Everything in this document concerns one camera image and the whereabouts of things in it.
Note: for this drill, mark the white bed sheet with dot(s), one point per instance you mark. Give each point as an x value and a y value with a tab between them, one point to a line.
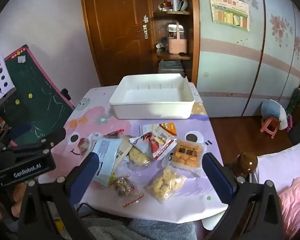
287	162

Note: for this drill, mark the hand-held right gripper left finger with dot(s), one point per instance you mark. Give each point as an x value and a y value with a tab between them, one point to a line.
86	172

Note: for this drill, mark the green chalkboard with pink frame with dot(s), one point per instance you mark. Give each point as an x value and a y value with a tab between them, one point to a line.
37	95

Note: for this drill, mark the orange snack packet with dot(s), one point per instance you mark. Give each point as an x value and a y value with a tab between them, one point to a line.
170	128
187	155

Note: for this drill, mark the white grey snack packet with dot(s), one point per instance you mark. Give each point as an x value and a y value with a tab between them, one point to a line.
106	152

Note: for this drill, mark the clear packet of brown nuts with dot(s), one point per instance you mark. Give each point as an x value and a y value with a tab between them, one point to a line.
123	186

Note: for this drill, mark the grey fluffy cloth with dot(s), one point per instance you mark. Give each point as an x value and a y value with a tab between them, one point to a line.
145	230

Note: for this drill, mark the white packet with red brushstroke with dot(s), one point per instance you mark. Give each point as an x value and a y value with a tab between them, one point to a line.
140	142

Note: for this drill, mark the person's left hand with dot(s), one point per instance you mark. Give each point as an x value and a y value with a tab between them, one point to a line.
18	192

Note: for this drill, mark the pale flat snack packet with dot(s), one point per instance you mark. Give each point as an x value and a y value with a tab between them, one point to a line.
147	129

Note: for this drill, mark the blue plush pillow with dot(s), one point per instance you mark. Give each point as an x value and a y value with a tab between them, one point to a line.
271	108

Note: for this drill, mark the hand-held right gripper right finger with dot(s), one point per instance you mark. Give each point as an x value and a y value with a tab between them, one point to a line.
216	176

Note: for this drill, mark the pink plastic stool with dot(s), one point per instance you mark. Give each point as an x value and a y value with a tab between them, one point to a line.
268	127

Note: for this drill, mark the clear packet with red label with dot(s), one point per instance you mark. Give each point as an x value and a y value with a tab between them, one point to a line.
83	145

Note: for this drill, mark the cartoon printed tablecloth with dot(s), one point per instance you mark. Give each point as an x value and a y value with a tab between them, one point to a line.
190	205

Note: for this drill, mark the dark wooden furniture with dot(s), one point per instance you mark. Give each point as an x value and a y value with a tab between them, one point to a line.
294	105

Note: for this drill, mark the pale blue floral wardrobe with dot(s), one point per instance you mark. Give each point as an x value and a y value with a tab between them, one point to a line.
240	67

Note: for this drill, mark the clear plastic bottle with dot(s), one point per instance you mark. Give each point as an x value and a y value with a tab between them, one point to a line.
175	3

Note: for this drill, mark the clear puffed snack packet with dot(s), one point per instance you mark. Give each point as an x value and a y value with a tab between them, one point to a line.
165	183

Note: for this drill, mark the pink blanket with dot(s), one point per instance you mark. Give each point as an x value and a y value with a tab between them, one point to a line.
297	202

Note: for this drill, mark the brown wooden bedpost knob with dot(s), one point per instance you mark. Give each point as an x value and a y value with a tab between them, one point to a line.
246	163

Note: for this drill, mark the clear rice cracker packet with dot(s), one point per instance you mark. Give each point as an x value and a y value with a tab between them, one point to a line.
138	158

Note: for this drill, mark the dark brown shiny snack packet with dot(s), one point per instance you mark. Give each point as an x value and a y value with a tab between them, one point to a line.
115	133

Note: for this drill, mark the stack of books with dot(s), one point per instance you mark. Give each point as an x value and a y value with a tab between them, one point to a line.
170	66

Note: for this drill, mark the white plastic bin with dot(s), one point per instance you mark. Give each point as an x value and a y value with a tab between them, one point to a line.
150	97

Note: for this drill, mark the red white photo snack packet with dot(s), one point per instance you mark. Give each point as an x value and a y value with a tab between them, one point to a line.
163	146

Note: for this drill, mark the wall poster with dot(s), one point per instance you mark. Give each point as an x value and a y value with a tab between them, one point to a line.
228	11

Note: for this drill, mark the white dotted board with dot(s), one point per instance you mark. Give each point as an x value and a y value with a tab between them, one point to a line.
1	82

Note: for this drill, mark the brown wooden corner shelf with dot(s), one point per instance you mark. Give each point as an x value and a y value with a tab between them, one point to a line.
193	42

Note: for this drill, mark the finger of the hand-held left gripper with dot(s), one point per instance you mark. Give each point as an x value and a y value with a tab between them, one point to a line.
37	141
19	130

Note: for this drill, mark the black easel knob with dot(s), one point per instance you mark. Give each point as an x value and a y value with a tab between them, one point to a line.
66	93

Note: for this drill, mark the brown wooden door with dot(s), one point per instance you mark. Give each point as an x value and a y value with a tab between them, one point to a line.
115	30

